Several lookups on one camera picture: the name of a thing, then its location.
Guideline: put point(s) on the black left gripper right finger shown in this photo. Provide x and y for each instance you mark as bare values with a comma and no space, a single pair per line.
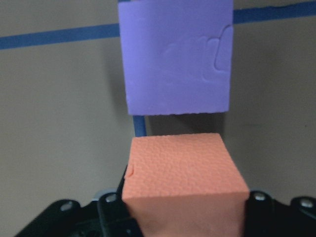
259,215

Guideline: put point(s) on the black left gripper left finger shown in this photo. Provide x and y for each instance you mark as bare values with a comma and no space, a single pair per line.
114,216

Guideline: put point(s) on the orange foam block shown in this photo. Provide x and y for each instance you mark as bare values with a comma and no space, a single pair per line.
184,186

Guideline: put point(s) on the purple foam block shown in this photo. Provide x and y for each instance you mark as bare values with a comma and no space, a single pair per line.
177,55

